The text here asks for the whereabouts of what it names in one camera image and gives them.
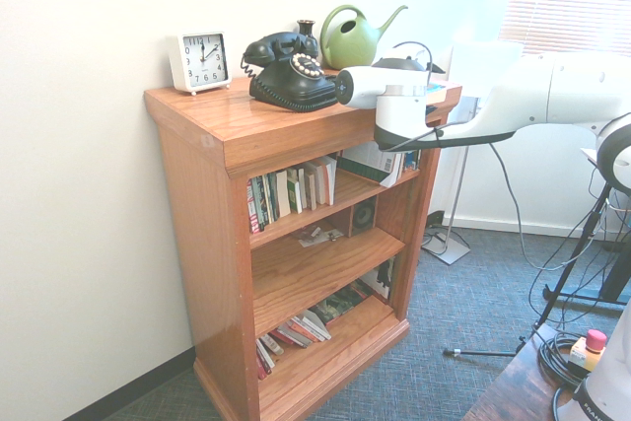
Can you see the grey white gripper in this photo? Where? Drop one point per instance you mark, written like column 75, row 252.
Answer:
column 436, row 69

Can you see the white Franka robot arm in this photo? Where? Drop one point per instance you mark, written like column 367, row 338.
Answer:
column 567, row 91

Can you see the green watering can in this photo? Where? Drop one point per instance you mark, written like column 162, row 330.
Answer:
column 350, row 46

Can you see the red and teal book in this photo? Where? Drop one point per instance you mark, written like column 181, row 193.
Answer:
column 370, row 160

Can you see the small dark vase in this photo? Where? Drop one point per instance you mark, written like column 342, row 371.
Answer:
column 305, row 29

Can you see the black vintage rotary telephone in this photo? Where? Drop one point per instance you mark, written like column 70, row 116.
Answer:
column 291, row 91

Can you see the white book orange edge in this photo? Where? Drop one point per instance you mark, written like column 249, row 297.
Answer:
column 319, row 184
column 331, row 179

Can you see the wooden box speaker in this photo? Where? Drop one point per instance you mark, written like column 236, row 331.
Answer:
column 365, row 216

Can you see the white flat board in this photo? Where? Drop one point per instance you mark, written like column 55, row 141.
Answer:
column 589, row 154

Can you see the tan cover book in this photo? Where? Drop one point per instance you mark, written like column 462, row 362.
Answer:
column 308, row 191

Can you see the green cover book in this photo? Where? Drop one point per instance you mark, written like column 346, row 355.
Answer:
column 295, row 196

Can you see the small photo card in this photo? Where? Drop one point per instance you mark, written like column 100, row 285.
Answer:
column 332, row 233

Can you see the cream page book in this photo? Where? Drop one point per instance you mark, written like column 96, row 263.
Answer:
column 282, row 194

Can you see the white paper card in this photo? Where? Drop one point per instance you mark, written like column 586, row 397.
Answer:
column 308, row 241

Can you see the dark green spine book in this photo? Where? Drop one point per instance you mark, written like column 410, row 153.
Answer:
column 263, row 201

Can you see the dark picture cover book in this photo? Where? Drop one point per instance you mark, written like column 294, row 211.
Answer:
column 382, row 280

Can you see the red white spine book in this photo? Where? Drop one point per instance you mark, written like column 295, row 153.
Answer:
column 254, row 209

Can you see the white square alarm clock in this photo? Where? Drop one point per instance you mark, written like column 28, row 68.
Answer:
column 204, row 61

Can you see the black tripod stand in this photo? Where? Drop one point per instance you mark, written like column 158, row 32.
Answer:
column 559, row 283

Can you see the dark green flat book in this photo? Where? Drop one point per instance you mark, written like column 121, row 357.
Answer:
column 340, row 302

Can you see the black slanted stand leg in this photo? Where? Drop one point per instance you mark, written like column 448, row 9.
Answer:
column 618, row 273

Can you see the white leaning book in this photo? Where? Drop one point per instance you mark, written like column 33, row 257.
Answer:
column 315, row 325

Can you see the black tripod leg rod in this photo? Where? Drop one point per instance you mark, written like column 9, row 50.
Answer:
column 483, row 352

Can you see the wooden oak bookcase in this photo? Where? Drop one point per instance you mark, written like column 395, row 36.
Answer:
column 207, row 243

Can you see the orange red leaning book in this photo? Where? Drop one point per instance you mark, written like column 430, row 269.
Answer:
column 296, row 337

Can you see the yellow red emergency stop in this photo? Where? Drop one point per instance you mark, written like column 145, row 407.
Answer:
column 584, row 354

